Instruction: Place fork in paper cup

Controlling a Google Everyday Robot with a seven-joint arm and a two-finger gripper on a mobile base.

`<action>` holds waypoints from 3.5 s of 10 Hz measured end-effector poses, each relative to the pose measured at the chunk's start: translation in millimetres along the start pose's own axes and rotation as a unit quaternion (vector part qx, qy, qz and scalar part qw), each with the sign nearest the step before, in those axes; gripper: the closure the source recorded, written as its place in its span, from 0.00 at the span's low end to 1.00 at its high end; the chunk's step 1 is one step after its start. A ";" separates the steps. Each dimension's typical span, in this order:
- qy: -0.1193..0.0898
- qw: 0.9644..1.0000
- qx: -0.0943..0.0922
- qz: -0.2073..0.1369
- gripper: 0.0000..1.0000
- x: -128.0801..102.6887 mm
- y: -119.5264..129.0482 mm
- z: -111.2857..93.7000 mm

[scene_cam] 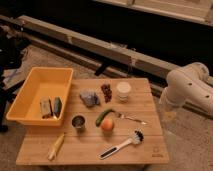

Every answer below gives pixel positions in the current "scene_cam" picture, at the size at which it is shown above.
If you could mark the tan sponge block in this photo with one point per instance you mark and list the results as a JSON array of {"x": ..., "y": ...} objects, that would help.
[{"x": 45, "y": 106}]

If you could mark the green cucumber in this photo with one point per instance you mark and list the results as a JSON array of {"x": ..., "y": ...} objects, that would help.
[{"x": 102, "y": 116}]

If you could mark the white dish brush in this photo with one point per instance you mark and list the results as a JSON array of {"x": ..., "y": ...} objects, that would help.
[{"x": 135, "y": 139}]

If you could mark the grey crumpled cloth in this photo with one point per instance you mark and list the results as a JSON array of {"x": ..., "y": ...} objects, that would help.
[{"x": 89, "y": 98}]

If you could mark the small metal cup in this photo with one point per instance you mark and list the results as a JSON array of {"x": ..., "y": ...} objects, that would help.
[{"x": 78, "y": 122}]

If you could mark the orange peach fruit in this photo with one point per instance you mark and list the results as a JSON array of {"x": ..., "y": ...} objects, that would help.
[{"x": 107, "y": 124}]

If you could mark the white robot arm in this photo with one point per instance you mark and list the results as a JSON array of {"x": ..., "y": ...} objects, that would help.
[{"x": 188, "y": 83}]

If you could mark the white paper cup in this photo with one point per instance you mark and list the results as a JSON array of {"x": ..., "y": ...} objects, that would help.
[{"x": 123, "y": 90}]

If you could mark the yellow plastic bin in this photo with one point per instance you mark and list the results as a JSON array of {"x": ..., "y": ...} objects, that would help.
[{"x": 41, "y": 83}]

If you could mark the yellow corn cob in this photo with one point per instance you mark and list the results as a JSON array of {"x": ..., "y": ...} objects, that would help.
[{"x": 55, "y": 147}]

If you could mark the silver metal fork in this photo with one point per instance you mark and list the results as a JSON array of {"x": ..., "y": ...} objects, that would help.
[{"x": 122, "y": 116}]

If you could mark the dark red grapes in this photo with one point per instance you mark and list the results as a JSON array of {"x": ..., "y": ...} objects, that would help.
[{"x": 107, "y": 92}]

